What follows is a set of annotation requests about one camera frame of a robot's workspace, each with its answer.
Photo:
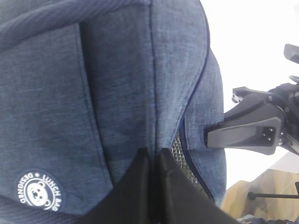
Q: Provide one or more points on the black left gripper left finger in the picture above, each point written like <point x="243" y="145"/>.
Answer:
<point x="127" y="202"/>

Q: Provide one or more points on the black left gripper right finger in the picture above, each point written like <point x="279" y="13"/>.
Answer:
<point x="179" y="201"/>

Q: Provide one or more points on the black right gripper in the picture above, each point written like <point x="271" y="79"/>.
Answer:
<point x="255" y="124"/>

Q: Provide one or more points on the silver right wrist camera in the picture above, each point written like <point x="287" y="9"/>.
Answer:
<point x="291" y="53"/>

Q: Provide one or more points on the navy blue lunch bag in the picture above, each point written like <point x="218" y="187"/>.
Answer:
<point x="84" y="84"/>

